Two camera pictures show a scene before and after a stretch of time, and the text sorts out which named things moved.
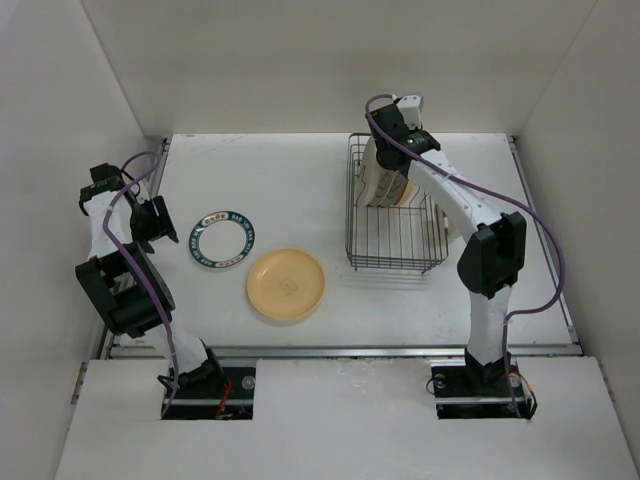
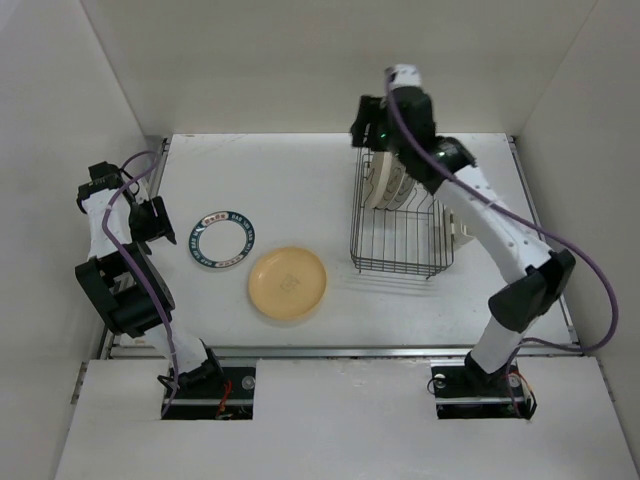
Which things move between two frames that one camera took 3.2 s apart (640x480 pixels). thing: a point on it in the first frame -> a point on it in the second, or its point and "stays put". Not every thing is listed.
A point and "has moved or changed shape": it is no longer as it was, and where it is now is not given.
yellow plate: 286,283 stays put
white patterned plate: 382,188 has moved or changed shape
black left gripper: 159,225 stays put
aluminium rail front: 161,351 stays put
